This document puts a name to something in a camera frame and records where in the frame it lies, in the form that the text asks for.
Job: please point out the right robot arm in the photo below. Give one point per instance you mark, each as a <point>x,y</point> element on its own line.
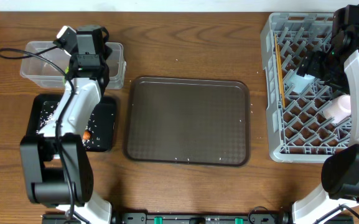
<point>339,187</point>

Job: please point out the light blue cup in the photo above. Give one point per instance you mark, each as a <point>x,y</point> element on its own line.
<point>299,83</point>

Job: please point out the black plastic tray bin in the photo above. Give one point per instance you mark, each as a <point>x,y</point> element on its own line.
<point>36,108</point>

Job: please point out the pile of white rice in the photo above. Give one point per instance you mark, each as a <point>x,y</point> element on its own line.
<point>100,124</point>

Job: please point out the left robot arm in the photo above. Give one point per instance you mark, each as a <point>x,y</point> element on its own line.
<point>57,170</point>

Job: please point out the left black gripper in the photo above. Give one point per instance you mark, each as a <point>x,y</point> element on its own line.
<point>106,51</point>

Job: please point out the orange carrot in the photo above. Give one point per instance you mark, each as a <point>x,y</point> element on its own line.
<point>86,135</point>

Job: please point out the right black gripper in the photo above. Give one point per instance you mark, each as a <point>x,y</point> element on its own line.
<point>311,65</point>

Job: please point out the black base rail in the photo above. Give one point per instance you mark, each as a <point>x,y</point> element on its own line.
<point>257,216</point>

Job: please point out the clear plastic bin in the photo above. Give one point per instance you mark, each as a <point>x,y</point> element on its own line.
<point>45,76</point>

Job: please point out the pale pink cup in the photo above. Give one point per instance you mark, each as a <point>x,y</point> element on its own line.
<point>339,109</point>

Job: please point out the dark brown serving tray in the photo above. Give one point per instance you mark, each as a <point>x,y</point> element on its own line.
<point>188,121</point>

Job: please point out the grey dishwasher rack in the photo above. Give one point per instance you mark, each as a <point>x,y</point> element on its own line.
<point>297,130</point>

